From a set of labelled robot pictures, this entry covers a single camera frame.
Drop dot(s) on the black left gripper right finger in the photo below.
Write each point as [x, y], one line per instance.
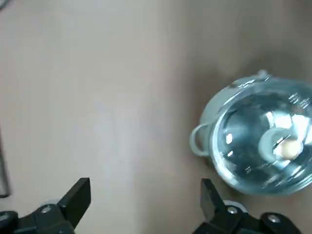
[226, 220]

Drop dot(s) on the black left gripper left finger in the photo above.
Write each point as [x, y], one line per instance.
[61, 217]

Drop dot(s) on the glass pot lid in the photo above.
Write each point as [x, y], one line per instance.
[243, 146]

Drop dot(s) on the stainless steel pot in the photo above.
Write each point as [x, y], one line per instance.
[209, 107]

